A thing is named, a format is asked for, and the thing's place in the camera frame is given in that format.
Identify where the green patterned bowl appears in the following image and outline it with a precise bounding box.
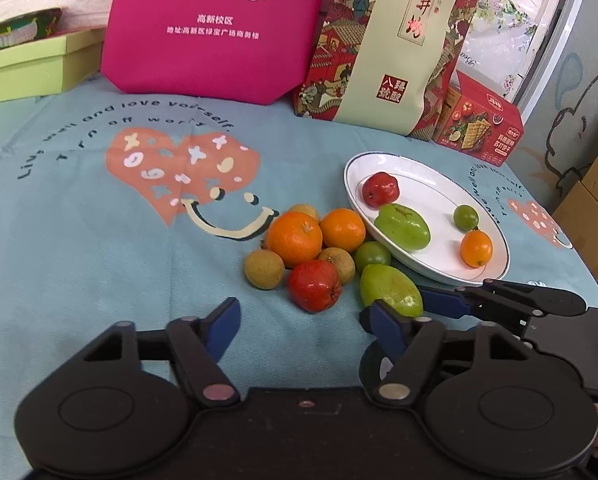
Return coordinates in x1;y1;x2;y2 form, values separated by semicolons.
0;8;63;50

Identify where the magenta tote bag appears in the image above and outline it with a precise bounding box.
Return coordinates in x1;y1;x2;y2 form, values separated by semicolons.
102;0;323;105

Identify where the red wax apple on plate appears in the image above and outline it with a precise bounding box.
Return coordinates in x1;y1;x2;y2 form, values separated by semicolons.
362;171;400;209

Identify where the white oval plate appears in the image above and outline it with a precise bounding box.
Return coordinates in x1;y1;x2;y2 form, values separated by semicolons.
343;152;510;286

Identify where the red green liquor gift bag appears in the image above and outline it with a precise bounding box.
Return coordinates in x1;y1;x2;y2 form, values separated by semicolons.
293;0;479;141

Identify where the red wax apple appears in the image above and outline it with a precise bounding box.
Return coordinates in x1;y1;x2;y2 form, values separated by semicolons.
362;171;400;209
287;259;341;314

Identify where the red cracker box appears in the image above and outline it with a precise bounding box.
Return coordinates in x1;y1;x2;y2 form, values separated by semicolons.
433;73;523;167

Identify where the teal printed tablecloth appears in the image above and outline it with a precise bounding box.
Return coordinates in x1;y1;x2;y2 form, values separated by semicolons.
0;78;598;479

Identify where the light green box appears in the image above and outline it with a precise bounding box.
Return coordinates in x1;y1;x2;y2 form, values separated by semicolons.
0;27;105;102

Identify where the small green lime on plate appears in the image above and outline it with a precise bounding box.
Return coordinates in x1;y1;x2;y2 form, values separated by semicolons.
453;205;479;233

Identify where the green fruit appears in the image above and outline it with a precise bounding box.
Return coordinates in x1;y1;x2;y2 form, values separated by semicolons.
360;263;424;318
374;204;431;252

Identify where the green fruit on plate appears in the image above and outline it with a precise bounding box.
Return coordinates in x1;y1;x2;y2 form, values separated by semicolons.
374;204;431;252

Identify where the small green lime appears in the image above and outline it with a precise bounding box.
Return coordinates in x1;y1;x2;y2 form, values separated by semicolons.
453;205;479;233
354;240;392;274

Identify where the large orange front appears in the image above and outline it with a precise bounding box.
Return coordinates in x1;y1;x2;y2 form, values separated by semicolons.
264;211;323;269

